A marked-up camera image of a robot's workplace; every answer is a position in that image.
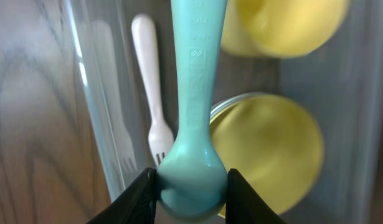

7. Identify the yellow plastic cup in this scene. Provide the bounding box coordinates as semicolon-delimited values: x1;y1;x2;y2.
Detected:
221;0;350;58

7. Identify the yellow plastic bowl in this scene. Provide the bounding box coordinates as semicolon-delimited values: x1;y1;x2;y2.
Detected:
210;93;324;215

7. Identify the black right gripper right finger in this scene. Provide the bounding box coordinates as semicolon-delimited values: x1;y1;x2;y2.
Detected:
225;169;286;224

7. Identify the clear plastic storage container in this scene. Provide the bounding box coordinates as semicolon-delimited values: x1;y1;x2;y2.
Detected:
65;1;383;223

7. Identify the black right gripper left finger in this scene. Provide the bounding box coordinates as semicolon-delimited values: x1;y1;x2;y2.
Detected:
87;167;157;224

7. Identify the light blue plastic spoon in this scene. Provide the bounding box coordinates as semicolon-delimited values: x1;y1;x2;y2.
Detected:
157;0;227;222

